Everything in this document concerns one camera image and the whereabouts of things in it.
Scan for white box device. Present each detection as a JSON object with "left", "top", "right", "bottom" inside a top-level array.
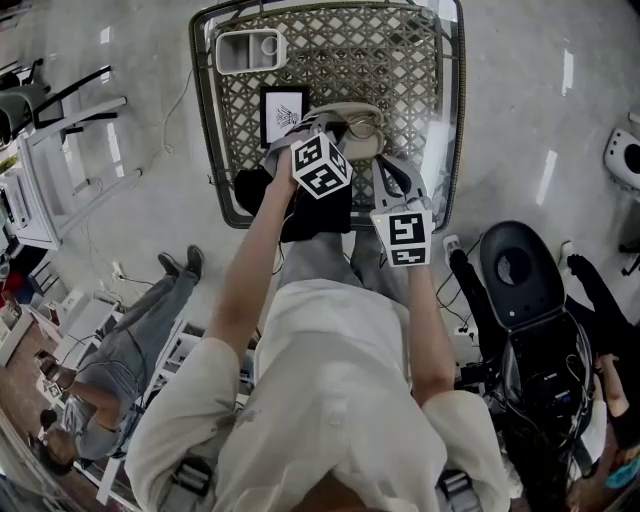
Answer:
[{"left": 0, "top": 174, "right": 32, "bottom": 229}]

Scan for black shell chair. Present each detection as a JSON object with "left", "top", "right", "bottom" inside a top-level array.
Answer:
[{"left": 478, "top": 219, "right": 599, "bottom": 451}]

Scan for white metal table frame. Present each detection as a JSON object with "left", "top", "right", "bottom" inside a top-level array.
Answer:
[{"left": 14, "top": 95, "right": 146, "bottom": 251}]

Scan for person's left forearm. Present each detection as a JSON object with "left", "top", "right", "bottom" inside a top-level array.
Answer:
[{"left": 203, "top": 174, "right": 301, "bottom": 351}]

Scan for white round-holed stool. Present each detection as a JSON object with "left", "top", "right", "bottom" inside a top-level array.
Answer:
[{"left": 602, "top": 126, "right": 640, "bottom": 191}]

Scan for grey harness strap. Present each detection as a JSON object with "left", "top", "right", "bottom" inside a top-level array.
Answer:
[
  {"left": 167, "top": 456, "right": 216, "bottom": 512},
  {"left": 435, "top": 469, "right": 482, "bottom": 512}
]

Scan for person's cream shirt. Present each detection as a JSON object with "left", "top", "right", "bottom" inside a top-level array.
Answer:
[{"left": 123, "top": 278, "right": 512, "bottom": 512}]

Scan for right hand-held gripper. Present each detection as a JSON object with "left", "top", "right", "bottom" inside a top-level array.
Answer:
[{"left": 368, "top": 153, "right": 435, "bottom": 269}]

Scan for beige glasses case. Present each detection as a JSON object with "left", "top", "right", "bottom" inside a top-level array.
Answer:
[{"left": 308, "top": 101, "right": 387, "bottom": 161}]

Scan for grey-green chair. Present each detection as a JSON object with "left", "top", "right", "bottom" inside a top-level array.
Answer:
[{"left": 0, "top": 57, "right": 114, "bottom": 146}]

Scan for thin metal-rimmed glasses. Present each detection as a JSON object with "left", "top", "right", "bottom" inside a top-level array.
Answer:
[{"left": 337, "top": 112, "right": 383, "bottom": 141}]

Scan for white shelf rack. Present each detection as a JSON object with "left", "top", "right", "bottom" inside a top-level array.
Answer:
[{"left": 0, "top": 286, "right": 126, "bottom": 371}]

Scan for black framed picture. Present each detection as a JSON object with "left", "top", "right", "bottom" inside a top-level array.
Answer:
[{"left": 258, "top": 85, "right": 311, "bottom": 149}]

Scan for person's grey trousers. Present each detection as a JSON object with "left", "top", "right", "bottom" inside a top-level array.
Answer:
[{"left": 275, "top": 230, "right": 410, "bottom": 306}]

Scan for black cloth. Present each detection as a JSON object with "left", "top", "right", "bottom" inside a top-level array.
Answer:
[{"left": 233, "top": 168, "right": 354, "bottom": 244}]

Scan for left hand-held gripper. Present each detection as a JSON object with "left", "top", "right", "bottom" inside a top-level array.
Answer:
[{"left": 260, "top": 112, "right": 354, "bottom": 201}]

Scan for white cable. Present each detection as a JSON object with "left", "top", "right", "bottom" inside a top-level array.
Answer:
[{"left": 134, "top": 64, "right": 197, "bottom": 176}]

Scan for person's right forearm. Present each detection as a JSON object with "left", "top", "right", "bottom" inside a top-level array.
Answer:
[{"left": 402, "top": 259, "right": 457, "bottom": 407}]

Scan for white divided plastic tray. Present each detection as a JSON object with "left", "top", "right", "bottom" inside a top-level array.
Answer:
[{"left": 214, "top": 28, "right": 288, "bottom": 76}]

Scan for wicker lattice glass-top table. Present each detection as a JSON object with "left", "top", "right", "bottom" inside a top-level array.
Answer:
[{"left": 188, "top": 0, "right": 468, "bottom": 235}]

